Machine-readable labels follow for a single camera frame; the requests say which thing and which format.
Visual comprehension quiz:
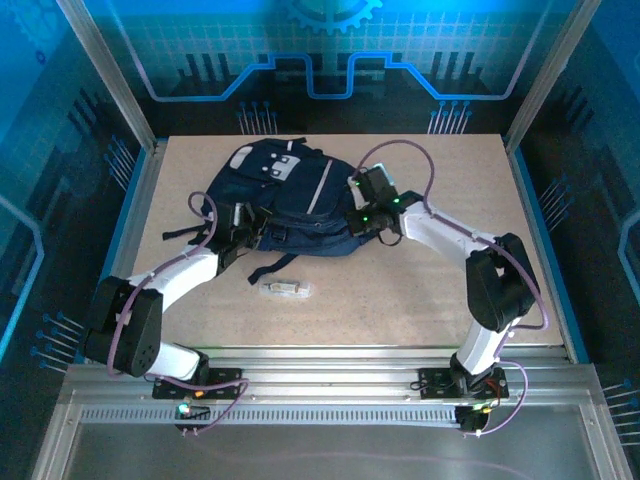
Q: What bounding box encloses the aluminium side rail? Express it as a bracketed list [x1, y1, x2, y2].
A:
[84, 139, 169, 364]
[503, 139, 576, 364]

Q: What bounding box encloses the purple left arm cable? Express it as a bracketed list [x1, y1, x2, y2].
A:
[105, 192, 251, 437]

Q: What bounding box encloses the black connector board with LED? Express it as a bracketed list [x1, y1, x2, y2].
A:
[455, 403, 497, 436]
[173, 402, 212, 434]

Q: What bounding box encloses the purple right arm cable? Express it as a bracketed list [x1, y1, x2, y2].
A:
[355, 139, 549, 439]

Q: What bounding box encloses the clear packet with glue stick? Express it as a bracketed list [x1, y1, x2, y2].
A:
[258, 279, 312, 301]

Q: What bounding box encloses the aluminium frame post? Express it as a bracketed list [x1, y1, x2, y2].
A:
[503, 0, 604, 154]
[54, 0, 160, 154]

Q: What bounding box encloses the grey metal tray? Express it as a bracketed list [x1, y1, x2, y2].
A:
[29, 399, 634, 480]

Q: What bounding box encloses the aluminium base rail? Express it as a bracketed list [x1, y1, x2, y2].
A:
[59, 344, 601, 409]

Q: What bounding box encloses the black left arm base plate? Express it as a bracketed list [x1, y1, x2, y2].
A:
[152, 367, 244, 400]

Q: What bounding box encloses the slotted grey cable duct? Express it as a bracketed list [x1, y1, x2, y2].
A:
[79, 405, 461, 427]

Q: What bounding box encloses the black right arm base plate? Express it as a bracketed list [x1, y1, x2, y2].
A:
[418, 367, 510, 400]

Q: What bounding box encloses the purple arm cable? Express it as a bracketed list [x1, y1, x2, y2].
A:
[105, 192, 251, 437]
[355, 139, 549, 439]

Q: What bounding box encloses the navy blue backpack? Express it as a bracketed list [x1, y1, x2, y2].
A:
[160, 137, 384, 286]

